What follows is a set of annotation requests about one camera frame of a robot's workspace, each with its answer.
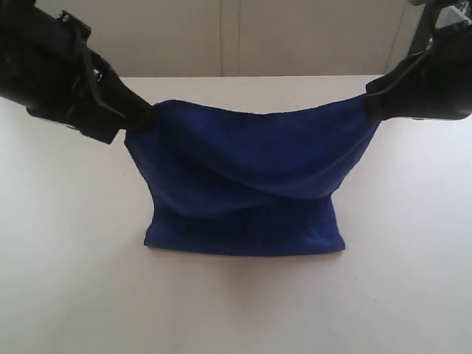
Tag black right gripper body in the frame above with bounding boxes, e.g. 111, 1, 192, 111
399, 32, 471, 120

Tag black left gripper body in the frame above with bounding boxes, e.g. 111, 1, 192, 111
0, 0, 128, 145

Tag blue cloth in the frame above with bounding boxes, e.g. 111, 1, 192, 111
125, 97, 378, 257

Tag black window frame post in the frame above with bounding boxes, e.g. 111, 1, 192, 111
407, 0, 449, 61

